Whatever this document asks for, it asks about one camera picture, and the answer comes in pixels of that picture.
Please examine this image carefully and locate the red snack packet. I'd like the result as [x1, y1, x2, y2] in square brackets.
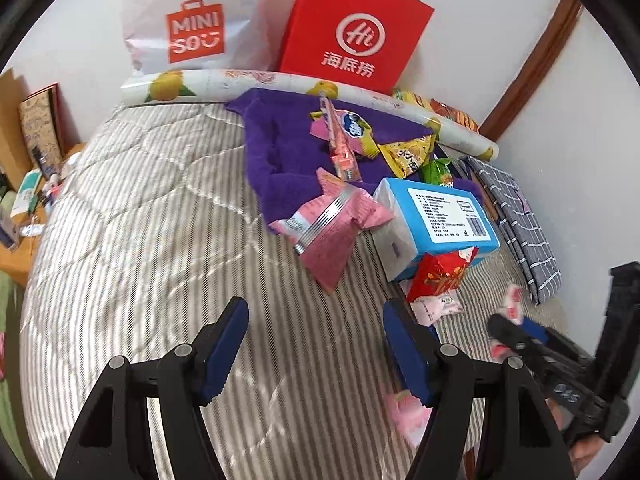
[406, 246, 480, 304]

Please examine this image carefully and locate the dark blue box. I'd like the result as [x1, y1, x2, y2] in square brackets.
[0, 210, 23, 253]

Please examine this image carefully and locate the red orange snack bag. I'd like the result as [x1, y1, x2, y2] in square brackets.
[425, 97, 482, 133]

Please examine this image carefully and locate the green bedsheet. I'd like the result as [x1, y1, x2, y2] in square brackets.
[0, 270, 31, 476]

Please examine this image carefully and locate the pink strawberry snack packet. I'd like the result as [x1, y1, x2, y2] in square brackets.
[487, 284, 527, 362]

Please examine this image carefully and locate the person's right hand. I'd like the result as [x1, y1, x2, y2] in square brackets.
[570, 432, 608, 478]

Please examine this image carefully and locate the pink yellow snack bag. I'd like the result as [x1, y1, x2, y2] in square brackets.
[309, 105, 382, 161]

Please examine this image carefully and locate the brown wooden door frame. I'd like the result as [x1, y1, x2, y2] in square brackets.
[477, 0, 583, 143]

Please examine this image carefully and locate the green snack packet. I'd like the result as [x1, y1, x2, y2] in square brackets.
[419, 157, 457, 187]

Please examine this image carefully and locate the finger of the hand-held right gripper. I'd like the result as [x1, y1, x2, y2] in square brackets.
[519, 317, 552, 347]
[486, 312, 539, 362]

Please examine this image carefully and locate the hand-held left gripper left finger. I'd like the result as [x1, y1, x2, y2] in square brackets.
[54, 296, 250, 480]

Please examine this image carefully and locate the red paper carrier bag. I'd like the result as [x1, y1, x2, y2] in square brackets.
[276, 0, 435, 95]

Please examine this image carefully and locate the plain pink snack bag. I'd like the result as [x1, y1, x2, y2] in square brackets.
[269, 167, 396, 295]

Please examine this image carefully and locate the purple fabric basket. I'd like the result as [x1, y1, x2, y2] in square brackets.
[225, 87, 486, 233]

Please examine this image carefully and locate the wooden nightstand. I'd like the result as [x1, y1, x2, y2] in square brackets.
[0, 142, 88, 288]

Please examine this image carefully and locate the fruit printed paper roll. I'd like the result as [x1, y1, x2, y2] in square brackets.
[120, 68, 501, 163]

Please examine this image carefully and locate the teal white box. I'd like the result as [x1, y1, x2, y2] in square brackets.
[10, 169, 43, 218]

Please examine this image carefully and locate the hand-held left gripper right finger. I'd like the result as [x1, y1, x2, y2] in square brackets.
[382, 299, 571, 480]

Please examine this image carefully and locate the wooden headboard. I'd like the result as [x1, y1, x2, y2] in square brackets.
[0, 70, 38, 201]

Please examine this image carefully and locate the striped quilted cloth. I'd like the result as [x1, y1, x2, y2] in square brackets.
[17, 102, 566, 480]

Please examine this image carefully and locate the pink peach cake packet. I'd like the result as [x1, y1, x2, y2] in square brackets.
[386, 391, 433, 448]

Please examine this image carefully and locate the yellow snack packet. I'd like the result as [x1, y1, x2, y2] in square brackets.
[377, 135, 436, 179]

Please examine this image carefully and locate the yellow green snack bag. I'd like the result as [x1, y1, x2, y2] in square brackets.
[391, 87, 436, 113]

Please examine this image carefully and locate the blue tissue pack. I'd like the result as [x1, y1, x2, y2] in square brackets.
[370, 177, 501, 283]

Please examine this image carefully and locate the grey checked folded cloth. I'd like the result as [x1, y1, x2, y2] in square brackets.
[452, 156, 563, 306]

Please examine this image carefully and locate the long pink orange snack packet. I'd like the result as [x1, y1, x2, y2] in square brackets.
[319, 96, 364, 182]

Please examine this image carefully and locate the patterned notebook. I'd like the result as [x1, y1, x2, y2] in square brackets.
[19, 84, 66, 176]

